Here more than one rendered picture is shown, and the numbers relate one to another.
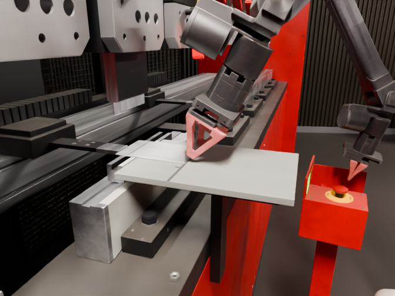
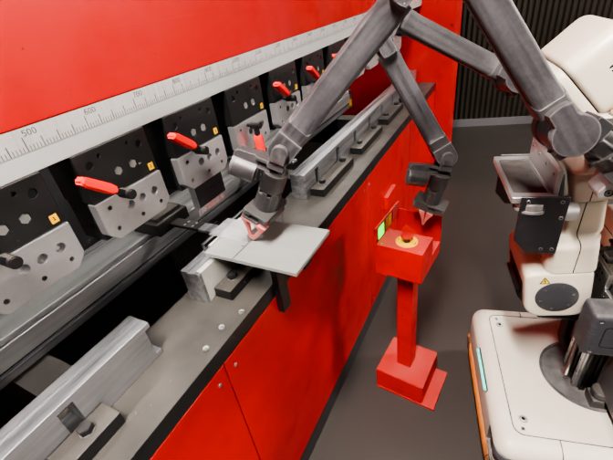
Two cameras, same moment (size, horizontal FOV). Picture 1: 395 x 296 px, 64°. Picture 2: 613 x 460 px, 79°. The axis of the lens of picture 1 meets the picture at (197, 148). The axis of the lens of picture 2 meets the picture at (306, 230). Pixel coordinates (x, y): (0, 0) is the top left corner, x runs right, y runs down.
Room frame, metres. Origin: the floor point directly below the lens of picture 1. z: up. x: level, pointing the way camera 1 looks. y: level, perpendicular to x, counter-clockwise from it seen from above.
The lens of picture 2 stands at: (-0.26, -0.30, 1.51)
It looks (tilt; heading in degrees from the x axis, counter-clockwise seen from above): 32 degrees down; 13
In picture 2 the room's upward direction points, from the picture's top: 9 degrees counter-clockwise
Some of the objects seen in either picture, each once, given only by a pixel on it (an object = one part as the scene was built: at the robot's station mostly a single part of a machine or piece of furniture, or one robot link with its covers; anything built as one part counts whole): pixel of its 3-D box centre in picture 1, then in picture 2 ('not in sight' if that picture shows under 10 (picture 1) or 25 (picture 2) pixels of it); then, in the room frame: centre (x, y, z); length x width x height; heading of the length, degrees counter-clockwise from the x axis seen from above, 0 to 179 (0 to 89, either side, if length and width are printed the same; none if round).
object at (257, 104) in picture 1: (253, 107); (367, 139); (1.46, -0.26, 0.89); 0.30 x 0.05 x 0.03; 161
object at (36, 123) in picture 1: (63, 138); (178, 220); (0.58, 0.26, 1.01); 0.26 x 0.12 x 0.05; 71
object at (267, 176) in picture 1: (213, 165); (267, 242); (0.48, -0.03, 1.00); 0.26 x 0.18 x 0.01; 71
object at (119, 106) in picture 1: (128, 80); (207, 189); (0.53, 0.11, 1.13); 0.10 x 0.02 x 0.10; 161
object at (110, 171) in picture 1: (144, 153); (230, 229); (0.57, 0.10, 0.99); 0.20 x 0.03 x 0.03; 161
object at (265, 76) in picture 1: (250, 91); (372, 115); (1.73, -0.29, 0.92); 1.68 x 0.06 x 0.10; 161
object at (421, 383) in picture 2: not in sight; (412, 371); (0.81, -0.43, 0.06); 0.25 x 0.20 x 0.12; 65
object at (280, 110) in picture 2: not in sight; (275, 95); (0.88, -0.01, 1.26); 0.15 x 0.09 x 0.17; 161
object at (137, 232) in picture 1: (173, 202); (254, 259); (0.55, 0.05, 0.89); 0.30 x 0.05 x 0.03; 161
